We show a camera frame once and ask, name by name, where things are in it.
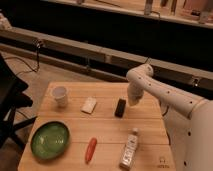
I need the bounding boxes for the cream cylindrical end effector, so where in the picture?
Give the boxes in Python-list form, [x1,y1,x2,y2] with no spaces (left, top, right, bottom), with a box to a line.
[128,91,143,106]

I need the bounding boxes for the black cable on floor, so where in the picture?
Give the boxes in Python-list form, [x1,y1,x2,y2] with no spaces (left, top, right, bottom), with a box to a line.
[3,39,45,77]

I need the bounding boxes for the black eraser block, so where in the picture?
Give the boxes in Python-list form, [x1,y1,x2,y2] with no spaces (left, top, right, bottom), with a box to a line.
[114,99,126,118]

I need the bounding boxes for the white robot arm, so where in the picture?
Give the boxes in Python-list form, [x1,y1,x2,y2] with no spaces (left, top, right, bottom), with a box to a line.
[126,64,213,171]

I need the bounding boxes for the white rectangular block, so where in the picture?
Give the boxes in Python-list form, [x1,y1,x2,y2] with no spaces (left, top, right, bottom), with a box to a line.
[81,97,97,114]

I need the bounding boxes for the green glass bowl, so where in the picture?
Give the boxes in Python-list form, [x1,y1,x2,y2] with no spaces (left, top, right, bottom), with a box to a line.
[30,121,70,160]

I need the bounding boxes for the black office chair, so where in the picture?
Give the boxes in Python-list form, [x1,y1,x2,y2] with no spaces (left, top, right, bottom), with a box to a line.
[0,53,35,149]

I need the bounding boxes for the small clear plastic bottle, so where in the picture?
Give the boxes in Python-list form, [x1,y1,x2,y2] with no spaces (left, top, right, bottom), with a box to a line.
[119,128,138,171]

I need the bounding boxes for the white paper cup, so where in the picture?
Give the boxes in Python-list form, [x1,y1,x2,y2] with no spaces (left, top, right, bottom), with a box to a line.
[51,86,68,107]

